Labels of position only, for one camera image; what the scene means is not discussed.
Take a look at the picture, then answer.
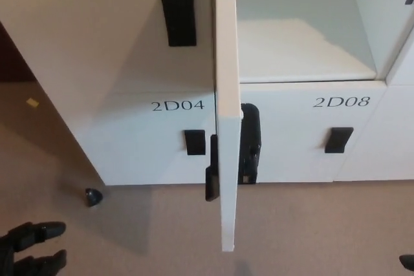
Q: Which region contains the black lock inside open door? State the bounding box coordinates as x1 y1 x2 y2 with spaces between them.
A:
238 103 262 185

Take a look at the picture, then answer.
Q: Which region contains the black handle of open door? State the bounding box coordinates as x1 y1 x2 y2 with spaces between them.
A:
204 134 220 202

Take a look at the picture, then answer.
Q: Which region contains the black handle of door 2D08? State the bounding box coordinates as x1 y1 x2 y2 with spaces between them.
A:
324 127 354 154

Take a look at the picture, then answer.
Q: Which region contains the black floor door stop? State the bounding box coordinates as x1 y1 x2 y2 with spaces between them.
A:
84 187 104 207

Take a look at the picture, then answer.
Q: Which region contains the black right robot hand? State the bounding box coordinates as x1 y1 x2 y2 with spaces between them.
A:
398 254 414 269

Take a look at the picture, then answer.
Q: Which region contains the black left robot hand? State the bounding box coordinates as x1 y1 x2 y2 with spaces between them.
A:
0 221 68 276

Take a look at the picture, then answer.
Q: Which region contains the white locker door 2D08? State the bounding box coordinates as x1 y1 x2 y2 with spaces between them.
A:
239 81 389 184

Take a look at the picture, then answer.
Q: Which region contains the black handle of door 2D04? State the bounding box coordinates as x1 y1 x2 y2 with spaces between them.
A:
184 129 207 156

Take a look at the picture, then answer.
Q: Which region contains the white locker door 2D03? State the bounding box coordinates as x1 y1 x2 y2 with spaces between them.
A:
0 0 217 94

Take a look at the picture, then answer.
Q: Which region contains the white locker cabinet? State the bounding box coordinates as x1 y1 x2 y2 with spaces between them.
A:
0 0 414 187

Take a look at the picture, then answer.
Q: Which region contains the white locker door 2D04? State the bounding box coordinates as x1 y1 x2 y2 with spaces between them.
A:
69 89 218 187

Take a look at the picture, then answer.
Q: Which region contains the black handle of door 2D03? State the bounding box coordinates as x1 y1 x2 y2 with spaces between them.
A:
160 0 197 47

